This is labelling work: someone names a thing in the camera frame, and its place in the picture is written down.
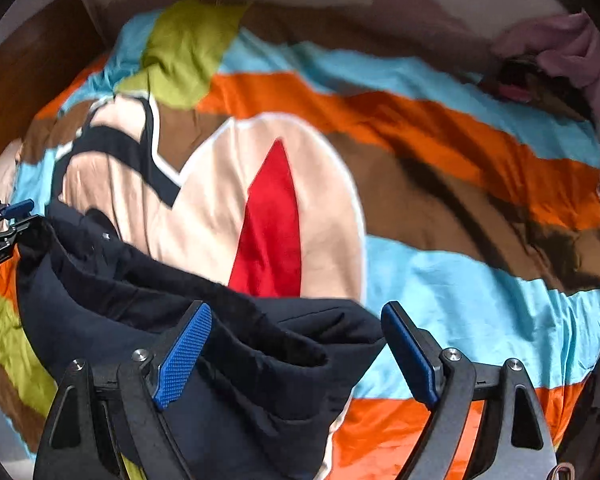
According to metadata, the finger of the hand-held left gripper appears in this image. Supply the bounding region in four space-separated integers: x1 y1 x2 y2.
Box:
0 215 47 272
0 199 36 235

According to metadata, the dark navy puffer jacket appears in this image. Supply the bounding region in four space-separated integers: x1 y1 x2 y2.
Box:
15 200 387 480

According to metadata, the brown wooden headboard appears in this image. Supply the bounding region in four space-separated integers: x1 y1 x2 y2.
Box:
0 0 108 178

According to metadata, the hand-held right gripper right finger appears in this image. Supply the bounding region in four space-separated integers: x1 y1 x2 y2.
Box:
381 301 557 480

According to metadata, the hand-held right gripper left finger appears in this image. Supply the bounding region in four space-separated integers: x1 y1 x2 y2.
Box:
32 301 214 480

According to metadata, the pink cloth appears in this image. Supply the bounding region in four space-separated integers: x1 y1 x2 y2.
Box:
494 10 600 133

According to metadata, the colourful patchwork blanket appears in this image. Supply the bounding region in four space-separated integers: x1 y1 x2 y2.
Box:
0 0 600 480

